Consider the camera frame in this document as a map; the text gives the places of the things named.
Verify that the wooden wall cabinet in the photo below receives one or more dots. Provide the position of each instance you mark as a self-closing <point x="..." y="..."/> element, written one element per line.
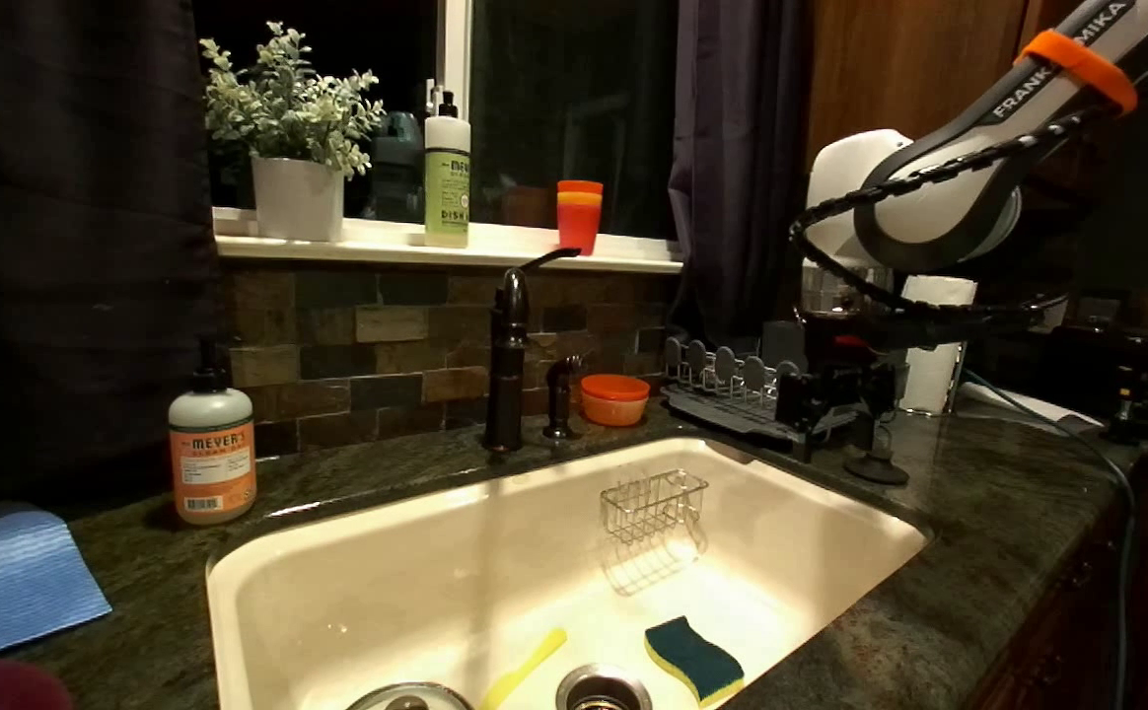
<point x="913" y="63"/>

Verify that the yellow dish brush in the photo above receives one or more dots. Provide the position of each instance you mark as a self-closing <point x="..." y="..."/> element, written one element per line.
<point x="527" y="668"/>

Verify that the green and yellow sponge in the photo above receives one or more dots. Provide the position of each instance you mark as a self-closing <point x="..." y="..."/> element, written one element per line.
<point x="692" y="654"/>

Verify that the white cylindrical container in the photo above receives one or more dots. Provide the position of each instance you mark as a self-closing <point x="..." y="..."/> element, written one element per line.
<point x="935" y="379"/>

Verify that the large dark curtain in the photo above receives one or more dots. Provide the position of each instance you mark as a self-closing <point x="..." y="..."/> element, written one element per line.
<point x="59" y="238"/>

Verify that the dark bronze faucet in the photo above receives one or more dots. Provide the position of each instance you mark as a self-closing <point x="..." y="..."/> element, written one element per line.
<point x="508" y="355"/>

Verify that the orange bowl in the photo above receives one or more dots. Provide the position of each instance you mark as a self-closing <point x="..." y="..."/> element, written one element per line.
<point x="614" y="399"/>

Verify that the narrow dark curtain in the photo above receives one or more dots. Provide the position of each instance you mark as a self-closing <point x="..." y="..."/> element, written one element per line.
<point x="735" y="159"/>

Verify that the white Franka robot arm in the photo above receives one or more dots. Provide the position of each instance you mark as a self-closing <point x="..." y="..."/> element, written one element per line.
<point x="940" y="200"/>

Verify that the white window sill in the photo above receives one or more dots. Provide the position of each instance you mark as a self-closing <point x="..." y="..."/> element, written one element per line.
<point x="508" y="246"/>

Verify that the green soap pump bottle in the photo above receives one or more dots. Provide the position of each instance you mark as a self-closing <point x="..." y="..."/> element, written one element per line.
<point x="446" y="179"/>

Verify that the blue cloth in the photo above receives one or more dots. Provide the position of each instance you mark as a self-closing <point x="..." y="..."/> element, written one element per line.
<point x="5" y="579"/>

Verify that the metal sink strainer lid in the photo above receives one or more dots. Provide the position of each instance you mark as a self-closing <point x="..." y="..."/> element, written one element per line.
<point x="409" y="698"/>

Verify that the white ceramic sink basin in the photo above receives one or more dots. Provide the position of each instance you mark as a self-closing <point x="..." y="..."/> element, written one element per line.
<point x="468" y="552"/>

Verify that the dark bronze side sprayer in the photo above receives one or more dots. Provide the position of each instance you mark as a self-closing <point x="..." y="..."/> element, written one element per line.
<point x="562" y="397"/>

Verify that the orange label soap bottle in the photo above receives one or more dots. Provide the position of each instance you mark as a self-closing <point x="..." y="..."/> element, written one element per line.
<point x="212" y="460"/>

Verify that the metal sink drain opening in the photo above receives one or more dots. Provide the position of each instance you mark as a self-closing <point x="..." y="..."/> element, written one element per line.
<point x="602" y="690"/>

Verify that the orange plastic cup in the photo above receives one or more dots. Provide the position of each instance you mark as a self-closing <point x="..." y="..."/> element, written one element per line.
<point x="581" y="220"/>

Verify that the stainless steel dish rack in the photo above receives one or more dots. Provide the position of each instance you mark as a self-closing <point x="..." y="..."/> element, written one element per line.
<point x="732" y="389"/>

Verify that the teal glass jar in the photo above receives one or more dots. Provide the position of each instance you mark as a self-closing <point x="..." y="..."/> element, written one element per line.
<point x="395" y="163"/>

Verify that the potted plant in white pot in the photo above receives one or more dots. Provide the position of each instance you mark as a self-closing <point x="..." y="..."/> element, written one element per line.
<point x="295" y="191"/>

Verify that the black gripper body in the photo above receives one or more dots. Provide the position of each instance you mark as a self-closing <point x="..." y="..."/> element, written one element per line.
<point x="848" y="378"/>

